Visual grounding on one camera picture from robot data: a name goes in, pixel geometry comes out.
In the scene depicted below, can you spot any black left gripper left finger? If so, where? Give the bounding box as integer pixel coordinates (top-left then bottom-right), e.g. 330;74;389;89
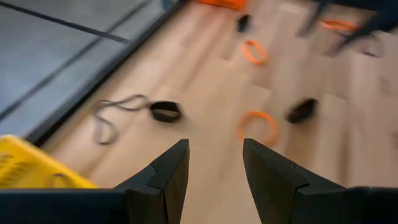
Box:
0;138;190;224

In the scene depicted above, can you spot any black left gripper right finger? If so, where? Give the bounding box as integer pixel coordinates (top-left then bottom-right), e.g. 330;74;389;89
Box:
242;138;398;224

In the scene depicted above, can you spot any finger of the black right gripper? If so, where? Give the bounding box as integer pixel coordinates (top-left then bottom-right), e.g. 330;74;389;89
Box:
297;2;326;38
326;15;398;57

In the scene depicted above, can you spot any small black block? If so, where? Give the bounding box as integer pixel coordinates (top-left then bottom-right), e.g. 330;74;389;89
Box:
284;97;320;124

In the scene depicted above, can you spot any yellow plastic basket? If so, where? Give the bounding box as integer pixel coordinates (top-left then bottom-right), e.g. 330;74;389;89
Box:
0;134;98;190

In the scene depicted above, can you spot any orange rubber band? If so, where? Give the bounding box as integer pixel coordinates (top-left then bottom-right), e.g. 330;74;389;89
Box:
237;110;279;147
318;18;358;32
241;39;269;66

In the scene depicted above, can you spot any wide black rubber band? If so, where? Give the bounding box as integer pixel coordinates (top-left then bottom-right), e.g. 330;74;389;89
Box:
236;14;252;34
149;100;183;123

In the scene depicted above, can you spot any thin black rubber band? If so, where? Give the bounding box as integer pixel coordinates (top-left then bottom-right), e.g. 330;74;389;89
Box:
92;93;150;146

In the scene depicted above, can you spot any orange plastic basket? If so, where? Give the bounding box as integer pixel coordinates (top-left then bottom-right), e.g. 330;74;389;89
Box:
195;0;248;11

